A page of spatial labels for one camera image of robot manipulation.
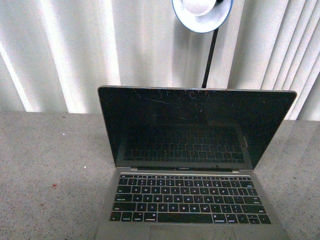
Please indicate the silver laptop with black keyboard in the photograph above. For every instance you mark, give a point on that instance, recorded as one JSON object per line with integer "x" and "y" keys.
{"x": 185, "y": 161}

